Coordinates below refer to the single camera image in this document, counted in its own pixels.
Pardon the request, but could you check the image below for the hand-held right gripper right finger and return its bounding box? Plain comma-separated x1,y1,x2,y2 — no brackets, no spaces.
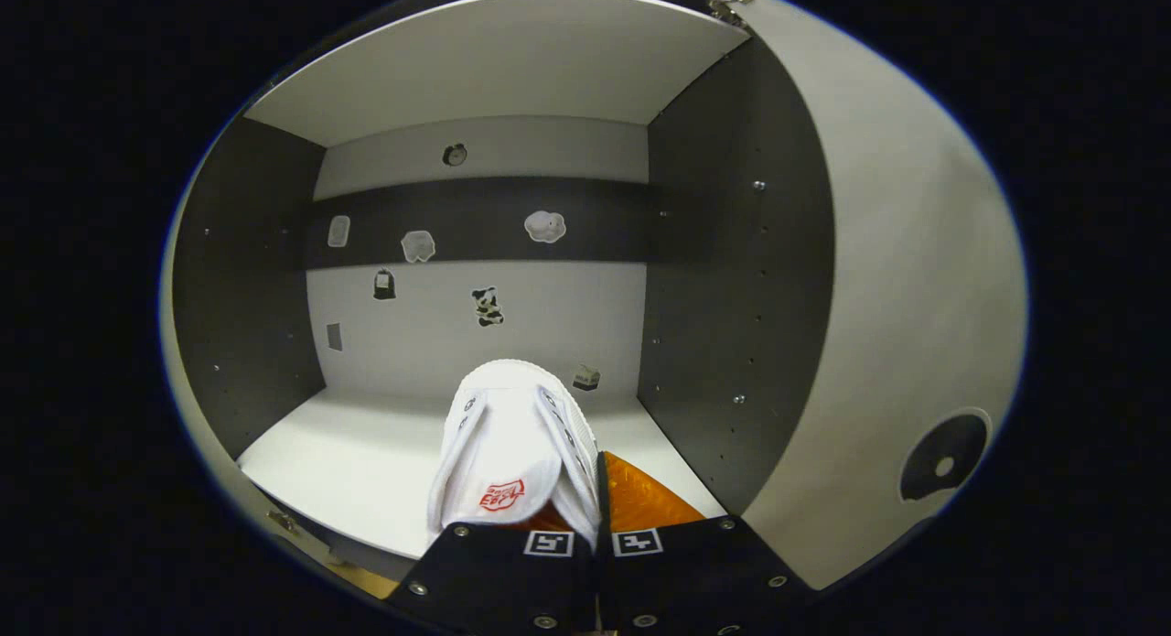
596,450,817,636

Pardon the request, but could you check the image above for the white shoe cabinet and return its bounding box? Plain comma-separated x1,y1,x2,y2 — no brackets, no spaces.
170,0,838,582

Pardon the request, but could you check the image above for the white canvas shoe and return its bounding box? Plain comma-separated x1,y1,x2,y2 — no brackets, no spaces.
425,359,603,550

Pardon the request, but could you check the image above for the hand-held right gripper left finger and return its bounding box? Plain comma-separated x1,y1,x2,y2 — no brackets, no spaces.
382,503,600,636

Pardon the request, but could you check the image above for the white cabinet door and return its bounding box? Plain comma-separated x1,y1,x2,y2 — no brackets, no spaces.
704,0,1027,591
159,224,367,577

